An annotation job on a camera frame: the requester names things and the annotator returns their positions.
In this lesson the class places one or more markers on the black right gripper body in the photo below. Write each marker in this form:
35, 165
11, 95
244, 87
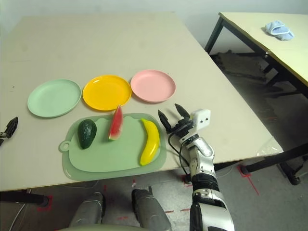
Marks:
183, 128

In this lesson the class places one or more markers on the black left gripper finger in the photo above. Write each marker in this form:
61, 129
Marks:
12, 127
1, 140

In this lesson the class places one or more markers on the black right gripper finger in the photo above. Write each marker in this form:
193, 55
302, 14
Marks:
182, 111
166, 121

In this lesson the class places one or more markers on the yellow toy banana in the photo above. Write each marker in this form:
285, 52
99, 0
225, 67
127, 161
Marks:
151, 142

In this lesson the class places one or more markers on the toy watermelon slice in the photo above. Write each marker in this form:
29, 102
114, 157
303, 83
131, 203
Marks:
116, 125

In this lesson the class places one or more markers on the dark green toy avocado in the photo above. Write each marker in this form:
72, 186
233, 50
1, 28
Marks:
86, 134

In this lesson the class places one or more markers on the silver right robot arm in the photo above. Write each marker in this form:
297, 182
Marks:
204, 168

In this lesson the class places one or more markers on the pink round plate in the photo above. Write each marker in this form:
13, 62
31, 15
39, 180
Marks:
152, 86

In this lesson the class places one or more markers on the light green round plate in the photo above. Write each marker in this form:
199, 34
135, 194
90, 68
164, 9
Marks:
54, 98

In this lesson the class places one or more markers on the green silicone cutting board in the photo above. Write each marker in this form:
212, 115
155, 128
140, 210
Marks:
115, 156

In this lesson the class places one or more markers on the yellow round plate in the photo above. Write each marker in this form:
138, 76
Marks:
106, 92

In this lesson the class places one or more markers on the small white floor scrap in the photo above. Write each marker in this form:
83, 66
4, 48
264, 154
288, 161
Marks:
133, 183

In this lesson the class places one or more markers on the dark floor rug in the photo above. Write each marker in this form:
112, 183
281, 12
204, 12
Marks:
238, 65

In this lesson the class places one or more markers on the clear plastic film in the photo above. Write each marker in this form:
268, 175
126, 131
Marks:
269, 149

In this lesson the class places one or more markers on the grey robot right leg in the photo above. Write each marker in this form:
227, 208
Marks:
149, 211

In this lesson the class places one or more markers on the grey robot leg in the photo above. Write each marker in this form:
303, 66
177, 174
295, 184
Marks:
149, 211
89, 211

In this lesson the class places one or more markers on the beige side table black legs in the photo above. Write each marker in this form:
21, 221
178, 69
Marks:
293, 60
250, 26

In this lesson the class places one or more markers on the grey robot left leg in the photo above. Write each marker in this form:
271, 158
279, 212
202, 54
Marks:
89, 211

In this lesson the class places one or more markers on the light blue cloth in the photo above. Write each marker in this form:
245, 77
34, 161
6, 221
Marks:
279, 31

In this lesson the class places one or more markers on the pale green robot torso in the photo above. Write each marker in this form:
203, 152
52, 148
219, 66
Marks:
96, 228

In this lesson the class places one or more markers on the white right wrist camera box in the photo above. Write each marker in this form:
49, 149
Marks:
201, 119

